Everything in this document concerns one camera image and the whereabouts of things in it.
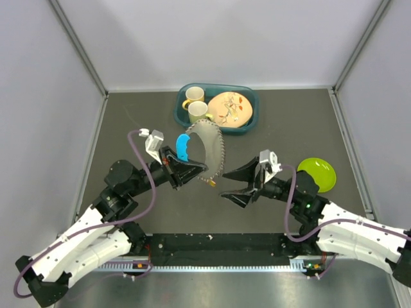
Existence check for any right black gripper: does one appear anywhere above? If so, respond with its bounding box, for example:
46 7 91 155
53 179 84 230
220 157 298 209

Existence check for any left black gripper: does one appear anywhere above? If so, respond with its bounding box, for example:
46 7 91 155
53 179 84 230
128 146 208 197

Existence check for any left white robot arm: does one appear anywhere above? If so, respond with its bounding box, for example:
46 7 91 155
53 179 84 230
13 146 208 307

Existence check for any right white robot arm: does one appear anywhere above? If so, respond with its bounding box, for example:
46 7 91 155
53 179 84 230
221 155 410 287

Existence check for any teal plastic tub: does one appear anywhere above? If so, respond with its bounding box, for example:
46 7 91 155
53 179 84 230
173 83 259 135

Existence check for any front yellow-green mug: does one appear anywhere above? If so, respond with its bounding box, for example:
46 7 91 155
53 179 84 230
188 101 214 124

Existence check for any rear yellow mug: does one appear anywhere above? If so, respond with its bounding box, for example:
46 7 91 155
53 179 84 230
182 86 205 110

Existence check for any floral peach plate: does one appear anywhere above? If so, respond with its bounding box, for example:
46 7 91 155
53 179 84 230
207 92 254 128

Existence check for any lime green plate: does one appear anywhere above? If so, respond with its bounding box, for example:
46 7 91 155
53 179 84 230
297 157 337 193

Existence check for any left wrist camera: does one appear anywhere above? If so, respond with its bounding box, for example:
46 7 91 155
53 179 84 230
138 128 164 162

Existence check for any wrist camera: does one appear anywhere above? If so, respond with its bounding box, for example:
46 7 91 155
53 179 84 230
138 128 164 162
259 150 282 184

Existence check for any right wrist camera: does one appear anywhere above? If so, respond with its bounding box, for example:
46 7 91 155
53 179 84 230
259 150 282 184

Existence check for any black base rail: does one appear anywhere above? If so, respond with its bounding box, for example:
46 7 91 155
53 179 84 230
96 232 341 273

